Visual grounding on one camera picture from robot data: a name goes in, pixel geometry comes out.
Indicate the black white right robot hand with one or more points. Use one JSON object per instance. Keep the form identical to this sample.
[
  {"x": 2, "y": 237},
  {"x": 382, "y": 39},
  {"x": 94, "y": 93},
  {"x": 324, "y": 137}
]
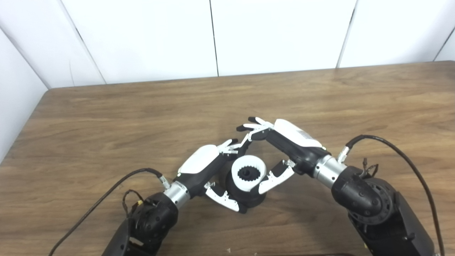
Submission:
[{"x": 298, "y": 145}]

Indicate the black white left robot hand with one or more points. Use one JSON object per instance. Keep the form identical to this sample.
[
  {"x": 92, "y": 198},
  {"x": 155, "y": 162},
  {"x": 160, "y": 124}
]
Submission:
[{"x": 201, "y": 163}]

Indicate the round black geared part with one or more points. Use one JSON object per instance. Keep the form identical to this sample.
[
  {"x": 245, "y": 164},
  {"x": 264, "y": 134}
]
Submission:
[{"x": 250, "y": 199}]

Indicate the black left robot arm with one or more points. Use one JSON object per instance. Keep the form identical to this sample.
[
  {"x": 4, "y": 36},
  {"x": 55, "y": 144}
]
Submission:
[{"x": 153, "y": 224}]

